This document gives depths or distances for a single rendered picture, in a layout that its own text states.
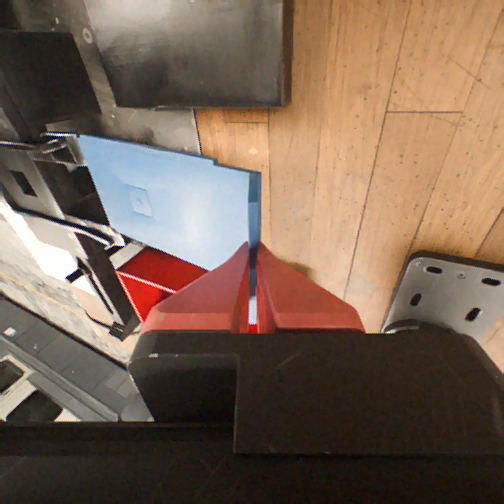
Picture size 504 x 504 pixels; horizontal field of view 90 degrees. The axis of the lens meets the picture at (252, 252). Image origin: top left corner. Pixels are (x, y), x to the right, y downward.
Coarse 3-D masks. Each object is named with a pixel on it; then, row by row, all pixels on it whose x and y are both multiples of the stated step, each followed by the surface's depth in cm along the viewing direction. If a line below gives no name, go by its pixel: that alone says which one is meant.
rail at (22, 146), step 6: (36, 138) 22; (42, 138) 22; (0, 144) 22; (6, 144) 22; (12, 144) 21; (18, 144) 21; (24, 144) 21; (30, 144) 20; (36, 144) 20; (24, 150) 21; (30, 150) 21; (36, 150) 20
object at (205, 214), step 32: (96, 160) 17; (128, 160) 15; (160, 160) 14; (160, 192) 15; (192, 192) 14; (224, 192) 13; (256, 192) 10; (128, 224) 19; (160, 224) 17; (192, 224) 16; (224, 224) 14; (256, 224) 10; (192, 256) 17; (224, 256) 16; (256, 256) 11; (256, 320) 13
